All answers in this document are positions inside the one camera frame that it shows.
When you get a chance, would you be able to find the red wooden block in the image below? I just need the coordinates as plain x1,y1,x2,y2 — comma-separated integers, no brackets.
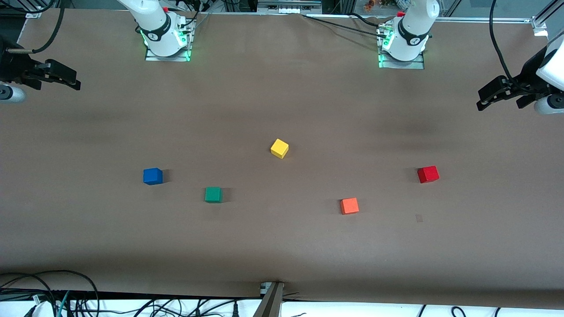
417,166,440,184

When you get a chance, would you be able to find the yellow wooden block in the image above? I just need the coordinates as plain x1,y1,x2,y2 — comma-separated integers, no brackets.
270,139,289,159

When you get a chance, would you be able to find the grey power strip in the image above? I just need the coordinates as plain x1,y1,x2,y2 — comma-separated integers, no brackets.
258,0,322,14

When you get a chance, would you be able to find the grey aluminium beam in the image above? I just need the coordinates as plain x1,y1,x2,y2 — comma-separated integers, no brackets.
253,283,285,317

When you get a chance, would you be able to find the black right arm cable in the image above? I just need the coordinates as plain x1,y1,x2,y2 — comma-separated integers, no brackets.
7,0,67,54

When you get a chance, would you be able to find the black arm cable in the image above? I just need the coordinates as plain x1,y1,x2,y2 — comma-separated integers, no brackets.
489,0,529,88
7,0,67,54

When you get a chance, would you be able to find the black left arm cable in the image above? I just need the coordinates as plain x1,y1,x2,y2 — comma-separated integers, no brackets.
489,0,529,88

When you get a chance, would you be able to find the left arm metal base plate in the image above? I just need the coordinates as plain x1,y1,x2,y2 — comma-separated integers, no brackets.
378,26,425,70

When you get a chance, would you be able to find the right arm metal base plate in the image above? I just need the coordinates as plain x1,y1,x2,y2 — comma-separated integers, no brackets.
145,20,192,62

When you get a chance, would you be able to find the long black table cable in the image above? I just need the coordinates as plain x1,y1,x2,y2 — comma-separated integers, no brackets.
302,13,388,38

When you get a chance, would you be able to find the black looped cable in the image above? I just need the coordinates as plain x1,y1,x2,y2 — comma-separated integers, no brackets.
0,270,100,317

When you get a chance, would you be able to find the teal cable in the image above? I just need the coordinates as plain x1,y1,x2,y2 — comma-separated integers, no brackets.
55,291,71,317

